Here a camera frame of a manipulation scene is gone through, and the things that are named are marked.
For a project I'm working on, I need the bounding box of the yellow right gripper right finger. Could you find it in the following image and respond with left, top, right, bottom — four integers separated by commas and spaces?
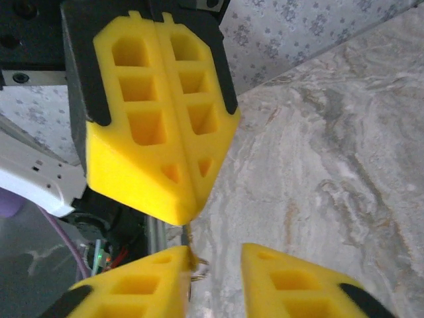
240, 242, 400, 318

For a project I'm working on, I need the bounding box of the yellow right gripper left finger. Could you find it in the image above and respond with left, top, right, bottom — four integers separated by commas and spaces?
38, 244, 193, 318

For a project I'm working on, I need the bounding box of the metal key ring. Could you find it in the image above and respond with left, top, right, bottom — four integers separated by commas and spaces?
189, 257, 210, 283

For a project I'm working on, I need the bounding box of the small metal key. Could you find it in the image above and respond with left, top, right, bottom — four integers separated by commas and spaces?
181, 220, 197, 270

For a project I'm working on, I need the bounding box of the left controller board green light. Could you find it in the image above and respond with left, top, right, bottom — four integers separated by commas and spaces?
84, 241, 133, 276

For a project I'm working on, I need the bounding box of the aluminium frame beam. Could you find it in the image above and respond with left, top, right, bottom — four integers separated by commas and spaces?
145, 215, 168, 258

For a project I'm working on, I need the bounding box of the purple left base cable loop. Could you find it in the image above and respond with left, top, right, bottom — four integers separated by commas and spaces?
36, 203, 92, 281

